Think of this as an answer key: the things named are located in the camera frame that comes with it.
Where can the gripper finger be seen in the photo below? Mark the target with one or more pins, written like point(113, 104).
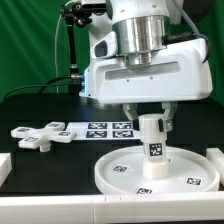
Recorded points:
point(166, 122)
point(130, 111)

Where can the white cross-shaped table base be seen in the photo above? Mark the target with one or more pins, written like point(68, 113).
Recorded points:
point(31, 138)

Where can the white marker tag sheet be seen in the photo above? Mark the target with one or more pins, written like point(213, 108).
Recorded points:
point(103, 130)

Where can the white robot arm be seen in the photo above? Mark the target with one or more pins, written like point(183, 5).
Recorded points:
point(134, 59)

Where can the white front fence rail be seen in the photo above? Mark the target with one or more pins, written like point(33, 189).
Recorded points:
point(112, 209)

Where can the white round table top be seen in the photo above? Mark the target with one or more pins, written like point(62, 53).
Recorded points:
point(124, 171)

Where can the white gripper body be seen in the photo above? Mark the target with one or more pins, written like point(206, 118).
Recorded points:
point(177, 73)

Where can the white right fence block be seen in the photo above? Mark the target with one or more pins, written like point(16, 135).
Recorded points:
point(216, 157)

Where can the white fence block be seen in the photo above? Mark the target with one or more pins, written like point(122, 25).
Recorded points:
point(216, 157)
point(5, 166)

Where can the white left fence block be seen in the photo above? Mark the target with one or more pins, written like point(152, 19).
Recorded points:
point(5, 166)

